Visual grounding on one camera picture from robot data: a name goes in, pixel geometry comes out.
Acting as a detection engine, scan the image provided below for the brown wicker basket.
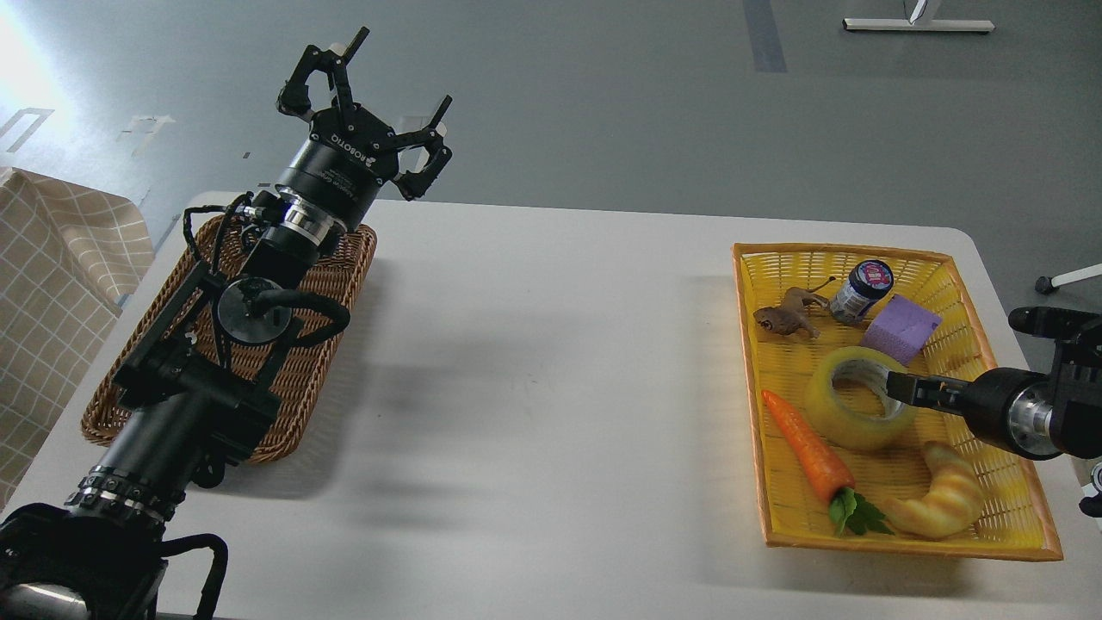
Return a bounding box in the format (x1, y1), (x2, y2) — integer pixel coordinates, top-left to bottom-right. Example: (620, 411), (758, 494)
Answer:
(80, 216), (377, 464)

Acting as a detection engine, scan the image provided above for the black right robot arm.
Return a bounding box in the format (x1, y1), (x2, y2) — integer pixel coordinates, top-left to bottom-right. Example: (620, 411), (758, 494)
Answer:
(886, 307), (1101, 463)

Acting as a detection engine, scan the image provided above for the toy croissant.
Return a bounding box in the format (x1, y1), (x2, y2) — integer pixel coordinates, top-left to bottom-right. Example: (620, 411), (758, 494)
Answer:
(879, 440), (984, 539)

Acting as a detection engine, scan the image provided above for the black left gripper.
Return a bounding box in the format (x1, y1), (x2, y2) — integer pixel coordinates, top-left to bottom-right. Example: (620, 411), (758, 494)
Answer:
(276, 26), (454, 233)

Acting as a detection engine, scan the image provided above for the brown toy frog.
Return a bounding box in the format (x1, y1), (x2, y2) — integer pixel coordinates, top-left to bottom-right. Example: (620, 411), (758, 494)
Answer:
(752, 276), (838, 340)

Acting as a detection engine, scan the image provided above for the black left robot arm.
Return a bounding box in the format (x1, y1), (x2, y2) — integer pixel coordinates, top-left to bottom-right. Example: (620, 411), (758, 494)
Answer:
(3, 28), (452, 619)

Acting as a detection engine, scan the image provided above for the yellow tape roll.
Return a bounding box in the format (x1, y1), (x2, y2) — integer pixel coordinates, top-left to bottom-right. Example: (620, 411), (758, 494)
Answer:
(803, 346), (917, 452)

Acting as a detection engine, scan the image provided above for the small dark jar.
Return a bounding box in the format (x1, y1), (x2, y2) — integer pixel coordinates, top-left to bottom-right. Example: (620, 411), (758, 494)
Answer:
(827, 259), (895, 326)

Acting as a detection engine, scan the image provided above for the yellow plastic basket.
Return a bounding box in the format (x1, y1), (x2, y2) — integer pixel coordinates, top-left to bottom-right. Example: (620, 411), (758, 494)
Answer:
(732, 243), (1063, 561)

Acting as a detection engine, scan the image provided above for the white caster leg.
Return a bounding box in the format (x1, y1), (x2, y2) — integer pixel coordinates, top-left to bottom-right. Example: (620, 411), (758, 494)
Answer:
(1031, 263), (1102, 295)

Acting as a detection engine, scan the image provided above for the purple foam block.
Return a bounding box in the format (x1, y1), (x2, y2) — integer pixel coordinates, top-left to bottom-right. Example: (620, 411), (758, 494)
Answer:
(858, 294), (942, 368)

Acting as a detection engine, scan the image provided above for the beige checkered cloth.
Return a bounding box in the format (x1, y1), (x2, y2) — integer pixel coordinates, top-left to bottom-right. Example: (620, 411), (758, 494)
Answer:
(1, 166), (154, 503)

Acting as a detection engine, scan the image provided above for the white stand base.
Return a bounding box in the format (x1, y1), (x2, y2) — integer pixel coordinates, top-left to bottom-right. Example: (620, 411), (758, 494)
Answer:
(842, 1), (996, 34)

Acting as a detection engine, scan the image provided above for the orange toy carrot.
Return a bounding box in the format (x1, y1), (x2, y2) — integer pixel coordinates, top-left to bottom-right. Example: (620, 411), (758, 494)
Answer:
(761, 389), (894, 536)

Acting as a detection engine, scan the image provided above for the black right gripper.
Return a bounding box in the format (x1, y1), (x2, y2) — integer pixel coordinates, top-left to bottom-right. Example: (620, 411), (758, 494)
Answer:
(886, 368), (1056, 452)

